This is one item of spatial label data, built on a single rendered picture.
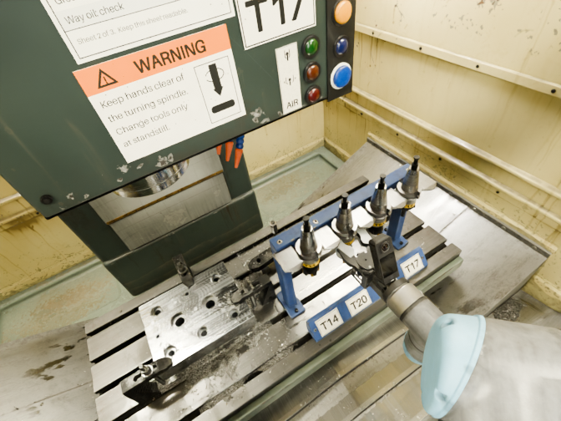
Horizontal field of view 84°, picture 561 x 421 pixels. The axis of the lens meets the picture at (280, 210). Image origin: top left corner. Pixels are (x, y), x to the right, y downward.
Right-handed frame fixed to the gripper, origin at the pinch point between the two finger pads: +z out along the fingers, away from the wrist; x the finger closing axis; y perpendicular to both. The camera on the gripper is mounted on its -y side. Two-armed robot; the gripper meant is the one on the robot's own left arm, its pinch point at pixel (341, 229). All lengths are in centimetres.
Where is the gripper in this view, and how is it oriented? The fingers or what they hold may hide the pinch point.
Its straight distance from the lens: 82.5
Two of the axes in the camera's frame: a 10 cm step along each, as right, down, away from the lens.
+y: 1.1, 6.4, 7.6
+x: 8.5, -4.6, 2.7
